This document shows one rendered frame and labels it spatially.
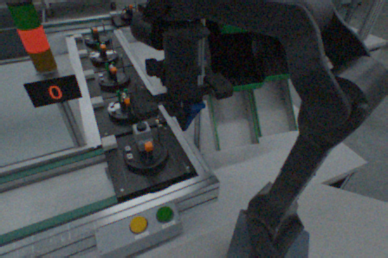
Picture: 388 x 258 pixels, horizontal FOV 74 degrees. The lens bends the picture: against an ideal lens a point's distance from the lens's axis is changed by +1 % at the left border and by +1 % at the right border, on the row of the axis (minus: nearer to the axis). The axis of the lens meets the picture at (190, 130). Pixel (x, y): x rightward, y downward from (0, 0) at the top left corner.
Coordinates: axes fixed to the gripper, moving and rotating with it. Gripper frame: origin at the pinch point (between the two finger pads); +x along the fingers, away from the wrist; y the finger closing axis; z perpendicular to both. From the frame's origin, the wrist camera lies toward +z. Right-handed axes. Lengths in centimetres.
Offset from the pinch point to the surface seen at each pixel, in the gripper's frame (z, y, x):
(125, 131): 34.2, 8.5, 28.4
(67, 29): 162, 20, 33
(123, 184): 11.6, 14.3, 28.4
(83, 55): 102, 15, 28
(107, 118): 44, 13, 28
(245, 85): 11.0, -22.5, 4.5
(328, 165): -1, -56, 39
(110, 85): 64, 8, 26
